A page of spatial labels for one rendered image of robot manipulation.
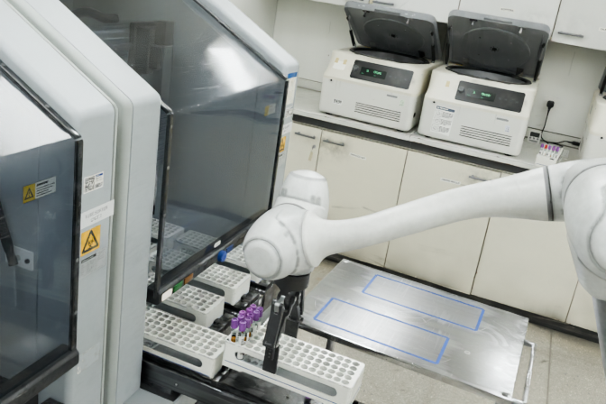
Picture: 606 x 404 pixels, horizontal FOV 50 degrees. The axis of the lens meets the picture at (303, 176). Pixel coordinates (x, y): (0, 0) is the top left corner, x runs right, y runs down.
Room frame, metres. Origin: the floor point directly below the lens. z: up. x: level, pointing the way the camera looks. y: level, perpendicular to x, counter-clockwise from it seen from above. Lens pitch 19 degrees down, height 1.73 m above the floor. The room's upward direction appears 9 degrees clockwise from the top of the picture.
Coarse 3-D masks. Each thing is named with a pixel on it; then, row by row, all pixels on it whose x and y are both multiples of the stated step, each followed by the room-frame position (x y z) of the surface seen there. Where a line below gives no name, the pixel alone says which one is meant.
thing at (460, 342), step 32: (320, 288) 1.71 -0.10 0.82; (352, 288) 1.74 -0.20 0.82; (384, 288) 1.77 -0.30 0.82; (416, 288) 1.80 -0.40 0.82; (320, 320) 1.52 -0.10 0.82; (352, 320) 1.55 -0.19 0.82; (384, 320) 1.57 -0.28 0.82; (416, 320) 1.60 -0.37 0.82; (448, 320) 1.63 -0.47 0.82; (480, 320) 1.66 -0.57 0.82; (512, 320) 1.68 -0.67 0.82; (384, 352) 1.42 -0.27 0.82; (416, 352) 1.44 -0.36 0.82; (448, 352) 1.46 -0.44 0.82; (480, 352) 1.49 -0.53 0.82; (512, 352) 1.51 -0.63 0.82; (480, 384) 1.34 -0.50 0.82; (512, 384) 1.36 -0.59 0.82
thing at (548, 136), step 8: (304, 80) 4.34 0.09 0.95; (312, 80) 4.33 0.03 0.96; (304, 88) 4.33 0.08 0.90; (312, 88) 4.31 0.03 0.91; (320, 88) 4.29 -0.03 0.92; (528, 128) 3.84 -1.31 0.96; (536, 128) 3.84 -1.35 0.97; (544, 136) 3.81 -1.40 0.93; (552, 136) 3.80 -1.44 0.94; (560, 136) 3.78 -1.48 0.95; (568, 136) 3.77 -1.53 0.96; (560, 144) 3.78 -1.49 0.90; (568, 144) 3.76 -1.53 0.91
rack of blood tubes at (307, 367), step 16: (256, 336) 1.24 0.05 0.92; (288, 336) 1.26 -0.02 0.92; (224, 352) 1.21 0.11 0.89; (256, 352) 1.18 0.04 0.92; (288, 352) 1.20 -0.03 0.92; (304, 352) 1.23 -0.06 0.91; (320, 352) 1.22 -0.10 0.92; (240, 368) 1.19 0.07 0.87; (256, 368) 1.18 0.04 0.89; (288, 368) 1.16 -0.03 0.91; (304, 368) 1.17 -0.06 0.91; (320, 368) 1.17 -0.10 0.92; (336, 368) 1.18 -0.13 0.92; (352, 368) 1.19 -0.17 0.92; (304, 384) 1.18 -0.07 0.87; (320, 384) 1.19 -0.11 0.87; (336, 384) 1.12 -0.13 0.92; (352, 384) 1.12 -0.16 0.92; (320, 400) 1.13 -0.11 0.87; (336, 400) 1.12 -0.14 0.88; (352, 400) 1.14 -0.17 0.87
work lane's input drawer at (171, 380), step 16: (144, 352) 1.27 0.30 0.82; (144, 368) 1.26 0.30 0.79; (160, 368) 1.24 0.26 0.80; (176, 368) 1.24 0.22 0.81; (224, 368) 1.25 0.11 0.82; (160, 384) 1.24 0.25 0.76; (176, 384) 1.23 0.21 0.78; (192, 384) 1.21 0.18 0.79; (208, 384) 1.21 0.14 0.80; (224, 384) 1.20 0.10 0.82; (240, 384) 1.23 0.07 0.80; (256, 384) 1.24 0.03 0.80; (272, 384) 1.24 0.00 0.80; (208, 400) 1.20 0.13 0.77; (224, 400) 1.19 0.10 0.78; (240, 400) 1.17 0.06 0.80; (256, 400) 1.17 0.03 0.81; (272, 400) 1.19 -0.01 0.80; (288, 400) 1.20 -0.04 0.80; (304, 400) 1.20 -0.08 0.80
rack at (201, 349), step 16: (160, 320) 1.35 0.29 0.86; (176, 320) 1.35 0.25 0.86; (144, 336) 1.28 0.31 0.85; (160, 336) 1.29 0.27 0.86; (176, 336) 1.29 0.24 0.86; (192, 336) 1.30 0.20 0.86; (208, 336) 1.31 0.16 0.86; (224, 336) 1.31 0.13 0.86; (160, 352) 1.27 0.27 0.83; (176, 352) 1.30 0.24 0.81; (192, 352) 1.24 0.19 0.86; (208, 352) 1.24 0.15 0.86; (192, 368) 1.23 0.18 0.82; (208, 368) 1.22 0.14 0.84
